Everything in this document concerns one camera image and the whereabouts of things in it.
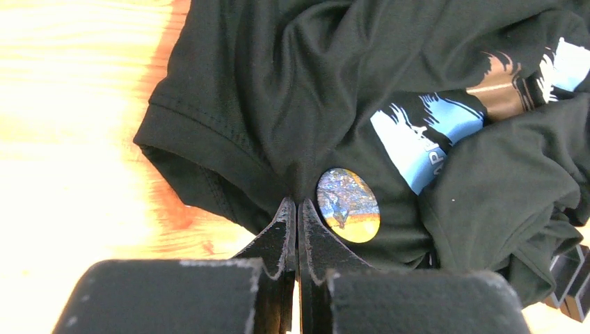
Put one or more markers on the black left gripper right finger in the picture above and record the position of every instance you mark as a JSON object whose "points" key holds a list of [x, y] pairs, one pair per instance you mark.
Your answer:
{"points": [[341, 293]]}

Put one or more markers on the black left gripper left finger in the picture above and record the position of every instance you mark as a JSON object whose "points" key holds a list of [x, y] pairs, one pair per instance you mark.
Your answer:
{"points": [[251, 292]]}

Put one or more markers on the round colourful brooch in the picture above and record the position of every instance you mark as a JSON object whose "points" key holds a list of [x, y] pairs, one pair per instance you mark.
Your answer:
{"points": [[348, 205]]}

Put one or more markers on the black printed t-shirt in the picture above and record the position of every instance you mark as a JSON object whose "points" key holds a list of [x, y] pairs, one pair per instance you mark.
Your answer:
{"points": [[469, 121]]}

